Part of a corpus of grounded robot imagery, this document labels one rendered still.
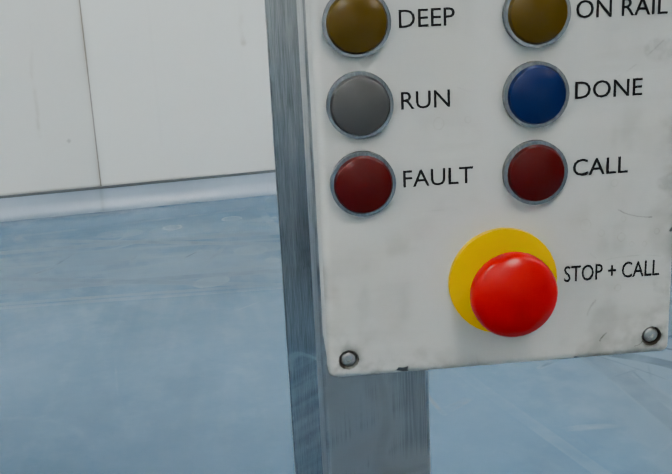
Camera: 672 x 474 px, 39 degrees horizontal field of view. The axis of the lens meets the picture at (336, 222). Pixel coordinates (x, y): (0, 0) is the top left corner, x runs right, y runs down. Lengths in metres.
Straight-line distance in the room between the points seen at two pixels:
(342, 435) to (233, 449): 1.60
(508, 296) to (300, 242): 1.24
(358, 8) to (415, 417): 0.24
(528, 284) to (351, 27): 0.14
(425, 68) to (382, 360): 0.14
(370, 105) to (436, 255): 0.08
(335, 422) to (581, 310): 0.15
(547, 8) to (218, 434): 1.85
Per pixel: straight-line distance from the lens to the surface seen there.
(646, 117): 0.47
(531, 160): 0.44
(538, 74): 0.44
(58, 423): 2.37
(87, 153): 4.24
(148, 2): 4.17
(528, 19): 0.43
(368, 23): 0.42
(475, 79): 0.44
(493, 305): 0.44
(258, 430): 2.21
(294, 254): 1.66
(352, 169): 0.43
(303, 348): 1.72
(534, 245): 0.46
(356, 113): 0.42
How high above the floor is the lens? 1.02
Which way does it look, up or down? 16 degrees down
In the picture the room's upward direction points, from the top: 3 degrees counter-clockwise
